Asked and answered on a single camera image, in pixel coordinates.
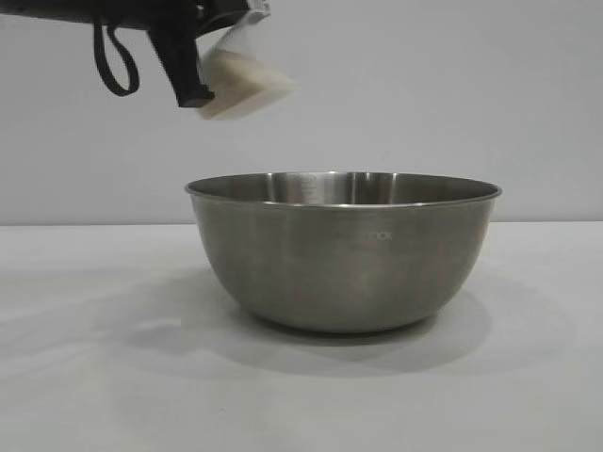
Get white rice grains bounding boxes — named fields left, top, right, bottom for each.
left=200, top=58, right=297, bottom=120

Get long black left arm cable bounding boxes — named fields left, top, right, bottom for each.
left=92, top=21, right=141, bottom=98

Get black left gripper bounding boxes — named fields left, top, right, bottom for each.
left=0, top=0, right=250, bottom=109

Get clear plastic measuring cup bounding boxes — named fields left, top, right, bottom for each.
left=195, top=11, right=299, bottom=121

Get stainless steel mixing bowl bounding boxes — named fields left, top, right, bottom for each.
left=184, top=171, right=503, bottom=334

